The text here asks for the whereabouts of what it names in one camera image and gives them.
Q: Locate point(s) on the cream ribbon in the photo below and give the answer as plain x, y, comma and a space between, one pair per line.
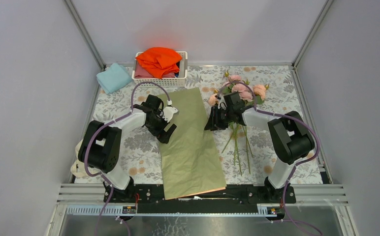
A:
78, 168

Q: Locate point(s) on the pink fake flower stem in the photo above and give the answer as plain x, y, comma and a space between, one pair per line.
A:
213, 100
235, 83
259, 94
226, 107

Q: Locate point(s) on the light blue folded towel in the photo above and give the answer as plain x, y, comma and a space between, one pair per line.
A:
114, 78

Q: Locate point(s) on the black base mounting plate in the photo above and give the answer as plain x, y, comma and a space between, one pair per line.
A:
239, 199

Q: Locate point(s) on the pink cloth in basket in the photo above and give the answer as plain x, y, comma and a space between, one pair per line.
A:
141, 73

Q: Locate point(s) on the white plastic basket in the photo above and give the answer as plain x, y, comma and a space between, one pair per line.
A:
179, 81

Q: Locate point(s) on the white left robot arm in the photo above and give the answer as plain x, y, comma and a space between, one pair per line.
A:
100, 147

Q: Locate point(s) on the floral patterned table mat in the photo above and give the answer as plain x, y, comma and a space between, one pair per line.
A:
140, 155

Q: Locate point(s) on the green and orange wrapping paper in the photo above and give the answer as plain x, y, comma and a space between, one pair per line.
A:
190, 161

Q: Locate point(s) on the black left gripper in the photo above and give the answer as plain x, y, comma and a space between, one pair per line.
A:
161, 127

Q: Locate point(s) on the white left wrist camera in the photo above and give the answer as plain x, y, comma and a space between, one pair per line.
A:
168, 113

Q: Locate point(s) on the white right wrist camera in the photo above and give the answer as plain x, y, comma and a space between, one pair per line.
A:
222, 105

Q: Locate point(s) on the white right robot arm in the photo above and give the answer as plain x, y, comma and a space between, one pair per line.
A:
291, 137

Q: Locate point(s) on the orange cloth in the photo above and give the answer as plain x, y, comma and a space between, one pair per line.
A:
159, 61

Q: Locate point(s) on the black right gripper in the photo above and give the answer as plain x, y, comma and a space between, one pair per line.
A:
218, 115

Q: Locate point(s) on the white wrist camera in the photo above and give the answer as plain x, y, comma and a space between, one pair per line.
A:
168, 113
222, 105

